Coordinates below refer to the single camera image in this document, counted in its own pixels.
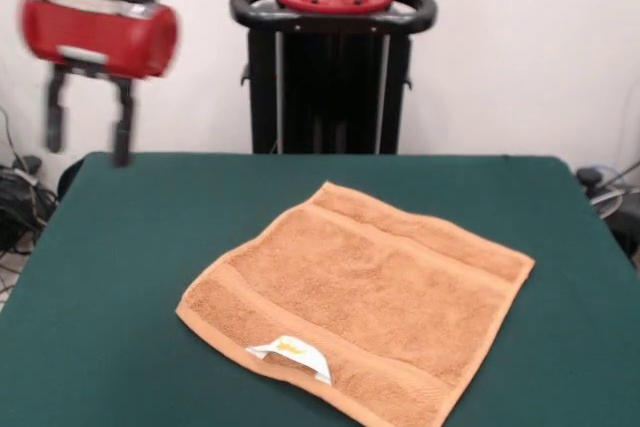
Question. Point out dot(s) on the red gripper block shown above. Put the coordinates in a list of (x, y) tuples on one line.
[(100, 37)]

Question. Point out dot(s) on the orange terry towel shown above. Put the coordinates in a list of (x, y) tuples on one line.
[(360, 297)]

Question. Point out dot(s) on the dark green table cloth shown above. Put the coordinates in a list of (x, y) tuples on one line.
[(125, 247)]

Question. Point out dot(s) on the small black oval device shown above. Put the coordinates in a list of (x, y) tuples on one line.
[(590, 177)]

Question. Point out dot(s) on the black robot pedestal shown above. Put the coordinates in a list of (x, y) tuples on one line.
[(330, 97)]

